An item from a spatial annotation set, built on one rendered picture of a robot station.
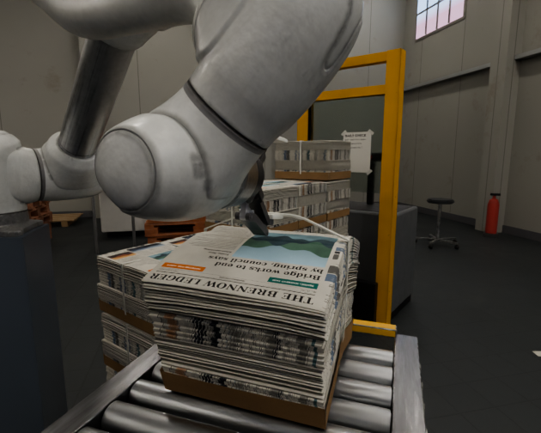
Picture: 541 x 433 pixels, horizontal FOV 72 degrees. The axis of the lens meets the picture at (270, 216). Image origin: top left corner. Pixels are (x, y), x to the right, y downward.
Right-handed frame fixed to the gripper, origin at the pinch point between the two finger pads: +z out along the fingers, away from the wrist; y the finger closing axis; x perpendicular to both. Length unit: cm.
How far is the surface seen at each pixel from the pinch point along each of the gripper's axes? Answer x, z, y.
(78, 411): -24, -23, 40
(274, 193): -31, 94, 7
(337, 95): -24, 196, -59
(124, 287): -68, 40, 42
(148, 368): -21.2, -8.6, 38.4
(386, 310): 21, 193, 86
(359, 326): 16.0, 19.4, 33.6
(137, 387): -19.4, -14.1, 39.1
